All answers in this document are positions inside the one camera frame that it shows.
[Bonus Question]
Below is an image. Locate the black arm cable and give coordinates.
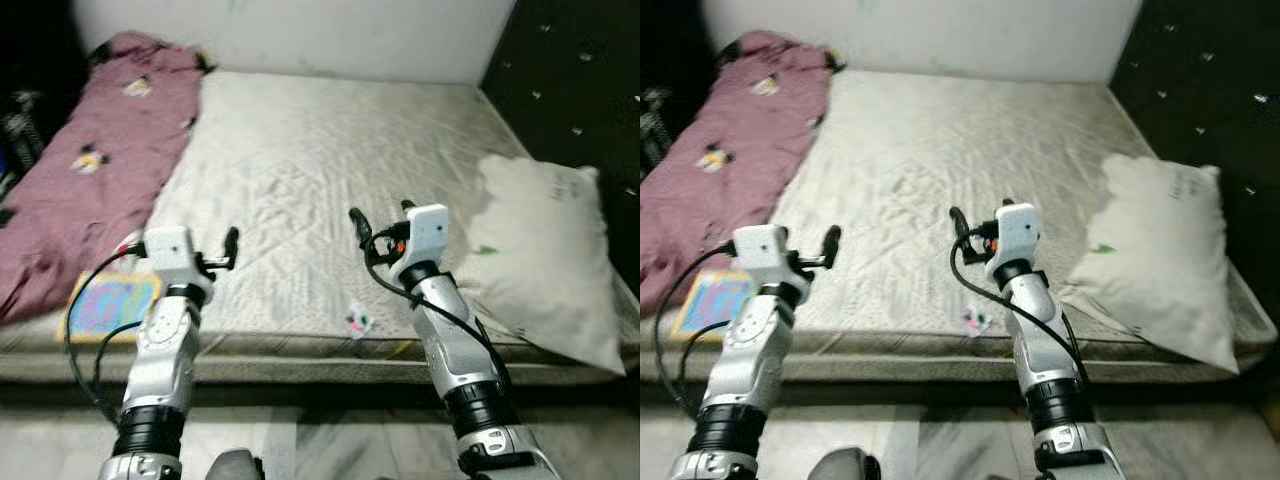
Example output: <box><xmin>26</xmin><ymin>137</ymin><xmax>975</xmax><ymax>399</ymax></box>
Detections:
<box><xmin>654</xmin><ymin>243</ymin><xmax>741</xmax><ymax>413</ymax></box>
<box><xmin>364</xmin><ymin>240</ymin><xmax>513</xmax><ymax>393</ymax></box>
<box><xmin>950</xmin><ymin>240</ymin><xmax>1093</xmax><ymax>389</ymax></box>
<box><xmin>64</xmin><ymin>243</ymin><xmax>151</xmax><ymax>421</ymax></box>
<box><xmin>93</xmin><ymin>320</ymin><xmax>143</xmax><ymax>416</ymax></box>
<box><xmin>678</xmin><ymin>320</ymin><xmax>737</xmax><ymax>401</ymax></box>

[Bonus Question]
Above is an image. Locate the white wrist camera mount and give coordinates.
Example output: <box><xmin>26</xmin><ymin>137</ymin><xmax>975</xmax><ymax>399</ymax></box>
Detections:
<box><xmin>985</xmin><ymin>202</ymin><xmax>1042</xmax><ymax>281</ymax></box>
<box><xmin>390</xmin><ymin>205</ymin><xmax>450</xmax><ymax>283</ymax></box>
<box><xmin>732</xmin><ymin>225</ymin><xmax>802</xmax><ymax>297</ymax></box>
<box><xmin>143</xmin><ymin>226</ymin><xmax>213</xmax><ymax>301</ymax></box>

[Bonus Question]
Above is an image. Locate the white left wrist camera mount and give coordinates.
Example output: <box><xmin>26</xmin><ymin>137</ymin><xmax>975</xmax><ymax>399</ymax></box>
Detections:
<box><xmin>732</xmin><ymin>225</ymin><xmax>802</xmax><ymax>297</ymax></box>
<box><xmin>143</xmin><ymin>226</ymin><xmax>213</xmax><ymax>301</ymax></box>

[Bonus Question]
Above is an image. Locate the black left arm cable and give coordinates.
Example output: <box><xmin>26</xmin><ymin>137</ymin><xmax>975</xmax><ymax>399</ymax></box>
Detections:
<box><xmin>64</xmin><ymin>243</ymin><xmax>151</xmax><ymax>421</ymax></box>
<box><xmin>678</xmin><ymin>320</ymin><xmax>737</xmax><ymax>401</ymax></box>
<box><xmin>654</xmin><ymin>243</ymin><xmax>741</xmax><ymax>413</ymax></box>
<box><xmin>93</xmin><ymin>320</ymin><xmax>143</xmax><ymax>416</ymax></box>

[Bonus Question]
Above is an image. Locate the grey left robot leg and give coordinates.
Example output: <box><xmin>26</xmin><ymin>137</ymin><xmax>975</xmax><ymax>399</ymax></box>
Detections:
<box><xmin>205</xmin><ymin>450</ymin><xmax>266</xmax><ymax>480</ymax></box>
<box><xmin>808</xmin><ymin>447</ymin><xmax>881</xmax><ymax>480</ymax></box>

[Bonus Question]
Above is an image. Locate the white pillow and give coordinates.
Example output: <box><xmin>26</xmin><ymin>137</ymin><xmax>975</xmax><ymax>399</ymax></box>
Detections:
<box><xmin>1060</xmin><ymin>153</ymin><xmax>1251</xmax><ymax>374</ymax></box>
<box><xmin>455</xmin><ymin>153</ymin><xmax>629</xmax><ymax>376</ymax></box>

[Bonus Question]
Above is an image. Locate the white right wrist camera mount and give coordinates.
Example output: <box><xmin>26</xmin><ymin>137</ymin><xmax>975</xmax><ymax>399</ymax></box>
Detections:
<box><xmin>390</xmin><ymin>205</ymin><xmax>450</xmax><ymax>283</ymax></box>
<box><xmin>985</xmin><ymin>202</ymin><xmax>1042</xmax><ymax>281</ymax></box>

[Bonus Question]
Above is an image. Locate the purple cartoon print blanket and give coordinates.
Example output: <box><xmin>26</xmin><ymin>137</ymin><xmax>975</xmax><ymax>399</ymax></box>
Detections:
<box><xmin>640</xmin><ymin>30</ymin><xmax>847</xmax><ymax>317</ymax></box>
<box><xmin>0</xmin><ymin>32</ymin><xmax>216</xmax><ymax>326</ymax></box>

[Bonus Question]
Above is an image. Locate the black tufted headboard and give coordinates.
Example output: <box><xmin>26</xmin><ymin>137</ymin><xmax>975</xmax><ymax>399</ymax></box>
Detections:
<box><xmin>1110</xmin><ymin>0</ymin><xmax>1280</xmax><ymax>291</ymax></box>
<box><xmin>480</xmin><ymin>0</ymin><xmax>641</xmax><ymax>251</ymax></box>

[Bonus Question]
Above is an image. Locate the colourful picture book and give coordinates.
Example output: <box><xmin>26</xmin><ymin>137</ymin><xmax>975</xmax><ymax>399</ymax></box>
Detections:
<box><xmin>670</xmin><ymin>270</ymin><xmax>757</xmax><ymax>342</ymax></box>
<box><xmin>58</xmin><ymin>270</ymin><xmax>162</xmax><ymax>344</ymax></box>

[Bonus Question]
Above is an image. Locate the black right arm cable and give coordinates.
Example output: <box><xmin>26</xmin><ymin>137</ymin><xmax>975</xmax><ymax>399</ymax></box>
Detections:
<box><xmin>364</xmin><ymin>240</ymin><xmax>513</xmax><ymax>393</ymax></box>
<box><xmin>950</xmin><ymin>240</ymin><xmax>1093</xmax><ymax>389</ymax></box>

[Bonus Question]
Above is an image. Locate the dark bed base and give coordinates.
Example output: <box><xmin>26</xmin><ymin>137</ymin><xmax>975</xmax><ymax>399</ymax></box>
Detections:
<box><xmin>0</xmin><ymin>378</ymin><xmax>641</xmax><ymax>409</ymax></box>
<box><xmin>640</xmin><ymin>378</ymin><xmax>1280</xmax><ymax>409</ymax></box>

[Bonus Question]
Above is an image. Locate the grey quilted mattress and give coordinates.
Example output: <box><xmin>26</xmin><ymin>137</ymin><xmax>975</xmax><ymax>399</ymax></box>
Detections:
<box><xmin>0</xmin><ymin>70</ymin><xmax>641</xmax><ymax>386</ymax></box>
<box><xmin>640</xmin><ymin>70</ymin><xmax>1280</xmax><ymax>386</ymax></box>

